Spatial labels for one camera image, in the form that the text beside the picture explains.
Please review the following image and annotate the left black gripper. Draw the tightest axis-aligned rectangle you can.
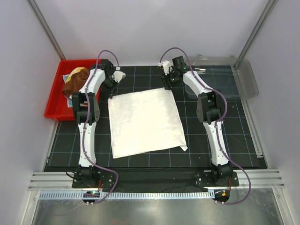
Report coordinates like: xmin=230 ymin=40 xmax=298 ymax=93
xmin=101 ymin=77 xmax=120 ymax=99

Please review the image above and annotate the white towel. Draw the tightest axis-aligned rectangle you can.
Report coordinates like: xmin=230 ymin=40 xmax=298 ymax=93
xmin=108 ymin=88 xmax=188 ymax=159

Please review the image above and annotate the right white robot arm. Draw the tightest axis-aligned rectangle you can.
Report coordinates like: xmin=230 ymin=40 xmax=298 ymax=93
xmin=158 ymin=56 xmax=233 ymax=186

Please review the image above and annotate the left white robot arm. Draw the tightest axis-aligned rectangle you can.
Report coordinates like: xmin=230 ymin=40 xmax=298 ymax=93
xmin=72 ymin=59 xmax=118 ymax=188

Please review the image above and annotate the brown towel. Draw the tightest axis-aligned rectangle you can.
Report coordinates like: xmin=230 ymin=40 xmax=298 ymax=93
xmin=62 ymin=68 xmax=90 ymax=98

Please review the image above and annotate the colourful patterned towel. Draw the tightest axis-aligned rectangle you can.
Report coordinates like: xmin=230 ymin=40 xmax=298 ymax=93
xmin=62 ymin=67 xmax=87 ymax=108

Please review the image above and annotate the red plastic bin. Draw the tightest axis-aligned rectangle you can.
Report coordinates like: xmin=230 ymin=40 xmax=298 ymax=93
xmin=44 ymin=59 xmax=96 ymax=121

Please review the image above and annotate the clear plastic container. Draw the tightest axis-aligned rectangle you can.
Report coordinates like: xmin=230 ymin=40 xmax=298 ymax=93
xmin=189 ymin=55 xmax=259 ymax=101

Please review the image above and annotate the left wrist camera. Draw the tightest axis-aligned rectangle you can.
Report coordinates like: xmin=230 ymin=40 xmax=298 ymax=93
xmin=112 ymin=67 xmax=126 ymax=83

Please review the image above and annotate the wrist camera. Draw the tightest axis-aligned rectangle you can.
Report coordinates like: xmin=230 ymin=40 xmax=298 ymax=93
xmin=158 ymin=60 xmax=173 ymax=75
xmin=112 ymin=67 xmax=126 ymax=83

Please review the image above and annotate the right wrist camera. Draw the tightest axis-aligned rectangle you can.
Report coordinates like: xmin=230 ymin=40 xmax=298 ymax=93
xmin=158 ymin=60 xmax=173 ymax=75

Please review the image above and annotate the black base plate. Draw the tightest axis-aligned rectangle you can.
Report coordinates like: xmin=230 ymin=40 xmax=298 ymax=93
xmin=72 ymin=167 xmax=240 ymax=193

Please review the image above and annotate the aluminium rail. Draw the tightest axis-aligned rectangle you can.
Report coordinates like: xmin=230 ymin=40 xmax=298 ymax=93
xmin=28 ymin=169 xmax=285 ymax=191

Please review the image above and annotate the slotted cable duct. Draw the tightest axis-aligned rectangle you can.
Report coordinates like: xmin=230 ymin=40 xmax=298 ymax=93
xmin=38 ymin=190 xmax=215 ymax=201

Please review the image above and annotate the left aluminium frame post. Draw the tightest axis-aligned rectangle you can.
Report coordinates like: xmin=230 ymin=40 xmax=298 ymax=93
xmin=26 ymin=0 xmax=66 ymax=60

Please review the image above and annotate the aluminium frame post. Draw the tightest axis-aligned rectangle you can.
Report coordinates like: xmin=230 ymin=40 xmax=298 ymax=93
xmin=26 ymin=0 xmax=66 ymax=60
xmin=234 ymin=0 xmax=278 ymax=69

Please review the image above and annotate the right aluminium frame post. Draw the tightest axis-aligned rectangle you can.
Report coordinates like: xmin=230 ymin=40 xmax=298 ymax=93
xmin=234 ymin=0 xmax=278 ymax=69

